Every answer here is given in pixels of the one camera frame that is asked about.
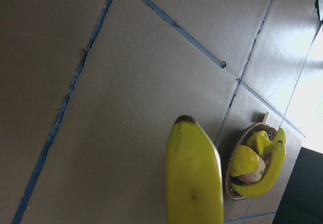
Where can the yellow lemon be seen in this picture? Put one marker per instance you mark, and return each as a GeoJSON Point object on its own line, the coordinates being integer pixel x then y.
{"type": "Point", "coordinates": [245, 161]}

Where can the yellow banana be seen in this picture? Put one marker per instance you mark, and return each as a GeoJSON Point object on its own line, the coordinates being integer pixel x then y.
{"type": "Point", "coordinates": [280, 135]}
{"type": "Point", "coordinates": [269, 178]}

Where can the yellow starfruit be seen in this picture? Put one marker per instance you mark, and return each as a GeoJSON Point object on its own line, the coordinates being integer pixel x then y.
{"type": "Point", "coordinates": [260, 143]}

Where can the brown wicker basket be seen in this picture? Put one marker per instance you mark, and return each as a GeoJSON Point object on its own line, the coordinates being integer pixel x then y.
{"type": "Point", "coordinates": [238, 139]}

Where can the basket paper tag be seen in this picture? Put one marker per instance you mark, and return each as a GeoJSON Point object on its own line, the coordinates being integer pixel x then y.
{"type": "Point", "coordinates": [260, 117]}

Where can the yellow banana middle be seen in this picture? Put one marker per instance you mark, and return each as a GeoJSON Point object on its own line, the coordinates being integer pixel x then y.
{"type": "Point", "coordinates": [269, 178]}

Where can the yellow banana left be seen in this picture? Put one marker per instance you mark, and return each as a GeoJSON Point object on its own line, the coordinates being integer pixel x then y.
{"type": "Point", "coordinates": [280, 135]}

